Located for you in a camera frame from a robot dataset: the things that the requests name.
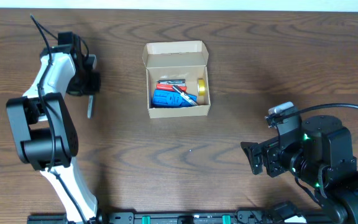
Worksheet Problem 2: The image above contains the black cap Sharpie marker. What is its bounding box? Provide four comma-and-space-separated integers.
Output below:
87, 95, 94, 119

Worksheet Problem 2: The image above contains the blue plastic tool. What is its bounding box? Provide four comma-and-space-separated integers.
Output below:
152, 90, 193, 108

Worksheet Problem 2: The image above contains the red black stapler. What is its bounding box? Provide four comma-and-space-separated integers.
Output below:
156, 79, 187, 91

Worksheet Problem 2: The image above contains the yellow tape roll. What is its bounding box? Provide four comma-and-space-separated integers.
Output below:
197, 78, 206, 96

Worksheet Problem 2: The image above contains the black whiteboard marker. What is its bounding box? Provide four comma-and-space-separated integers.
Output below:
172, 85, 198, 106

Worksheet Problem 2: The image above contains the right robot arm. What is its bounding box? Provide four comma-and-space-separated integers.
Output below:
241, 102, 358, 223

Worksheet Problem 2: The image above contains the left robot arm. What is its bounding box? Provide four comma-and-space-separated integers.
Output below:
6, 32, 106, 223

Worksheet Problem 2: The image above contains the open cardboard box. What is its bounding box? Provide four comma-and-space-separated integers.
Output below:
142, 40, 211, 118

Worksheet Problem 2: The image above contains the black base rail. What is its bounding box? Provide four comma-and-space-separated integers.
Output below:
27, 208, 339, 224

